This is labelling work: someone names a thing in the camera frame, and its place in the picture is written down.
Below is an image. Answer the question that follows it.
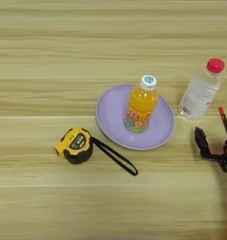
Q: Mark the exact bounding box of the round purple plate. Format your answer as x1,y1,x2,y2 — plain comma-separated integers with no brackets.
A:
95,82,176,152

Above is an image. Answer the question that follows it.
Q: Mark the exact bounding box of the clear water bottle red cap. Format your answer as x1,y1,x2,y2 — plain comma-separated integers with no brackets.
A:
177,57,227,121

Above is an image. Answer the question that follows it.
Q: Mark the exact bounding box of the orange juice bottle white cap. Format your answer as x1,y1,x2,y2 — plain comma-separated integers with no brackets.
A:
123,74,159,134

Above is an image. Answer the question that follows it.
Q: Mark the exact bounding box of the yellow black tape measure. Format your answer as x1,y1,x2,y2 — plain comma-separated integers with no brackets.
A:
54,127,139,177

